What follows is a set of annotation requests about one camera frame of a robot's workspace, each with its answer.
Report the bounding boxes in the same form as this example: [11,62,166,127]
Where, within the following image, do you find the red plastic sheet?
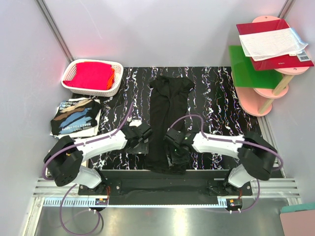
[236,19,314,71]

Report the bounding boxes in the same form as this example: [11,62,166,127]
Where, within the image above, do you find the white plastic laundry basket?
[61,59,124,97]

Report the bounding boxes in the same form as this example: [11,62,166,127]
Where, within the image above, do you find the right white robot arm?
[164,128,278,193]

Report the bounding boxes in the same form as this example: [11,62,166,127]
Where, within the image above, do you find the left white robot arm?
[44,123,153,189]

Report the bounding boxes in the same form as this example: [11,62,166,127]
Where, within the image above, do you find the folded black printed t shirt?
[50,97,101,138]

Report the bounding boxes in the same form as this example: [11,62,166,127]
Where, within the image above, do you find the pink folded t shirt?
[64,62,112,90]

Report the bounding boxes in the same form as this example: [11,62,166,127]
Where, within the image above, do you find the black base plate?
[78,170,252,207]

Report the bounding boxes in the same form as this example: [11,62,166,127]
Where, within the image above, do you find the teal board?
[281,205,315,213]

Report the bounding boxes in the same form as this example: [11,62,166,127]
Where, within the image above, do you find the aluminium rail frame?
[25,178,301,236]

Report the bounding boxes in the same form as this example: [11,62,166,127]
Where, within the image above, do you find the black printed t shirt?
[50,97,101,138]
[144,76,195,175]

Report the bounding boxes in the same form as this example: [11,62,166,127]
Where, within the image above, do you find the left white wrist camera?
[128,119,142,127]

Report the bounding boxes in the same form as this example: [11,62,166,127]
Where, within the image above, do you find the white mesh bag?
[239,28,308,61]

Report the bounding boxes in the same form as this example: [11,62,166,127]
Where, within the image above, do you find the orange folded t shirt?
[106,68,115,90]

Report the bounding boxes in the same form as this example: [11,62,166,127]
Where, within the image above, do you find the pink board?
[280,210,315,236]

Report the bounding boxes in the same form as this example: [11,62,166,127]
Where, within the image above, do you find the green plastic sheet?
[228,45,283,89]

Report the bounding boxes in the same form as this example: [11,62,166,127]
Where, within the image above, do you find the pink round tiered shelf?
[235,15,310,117]

